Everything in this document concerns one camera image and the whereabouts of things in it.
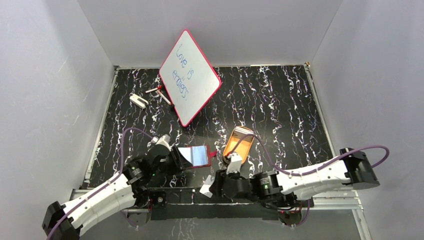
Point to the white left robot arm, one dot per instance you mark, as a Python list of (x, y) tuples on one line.
[(125, 189)]

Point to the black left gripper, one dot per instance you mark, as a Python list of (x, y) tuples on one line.
[(174, 156)]

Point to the white whiteboard eraser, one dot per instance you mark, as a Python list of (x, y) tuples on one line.
[(138, 101)]

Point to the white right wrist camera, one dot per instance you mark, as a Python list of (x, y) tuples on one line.
[(235, 163)]

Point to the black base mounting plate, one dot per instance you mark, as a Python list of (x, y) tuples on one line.
[(183, 203)]

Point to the silver credit card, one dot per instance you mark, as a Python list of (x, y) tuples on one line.
[(205, 189)]

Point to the orange oval tray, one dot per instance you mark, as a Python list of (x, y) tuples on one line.
[(242, 149)]

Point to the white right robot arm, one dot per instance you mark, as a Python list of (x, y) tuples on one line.
[(291, 189)]

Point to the red capped marker pen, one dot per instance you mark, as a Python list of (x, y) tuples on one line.
[(154, 89)]

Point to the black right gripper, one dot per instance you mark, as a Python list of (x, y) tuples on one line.
[(221, 177)]

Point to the pink framed whiteboard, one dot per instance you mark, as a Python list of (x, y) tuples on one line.
[(189, 78)]

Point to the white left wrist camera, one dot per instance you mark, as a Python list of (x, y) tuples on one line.
[(164, 140)]

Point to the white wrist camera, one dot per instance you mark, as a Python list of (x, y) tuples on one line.
[(164, 140), (235, 163)]

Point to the red leather card holder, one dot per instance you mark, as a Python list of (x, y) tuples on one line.
[(199, 156)]

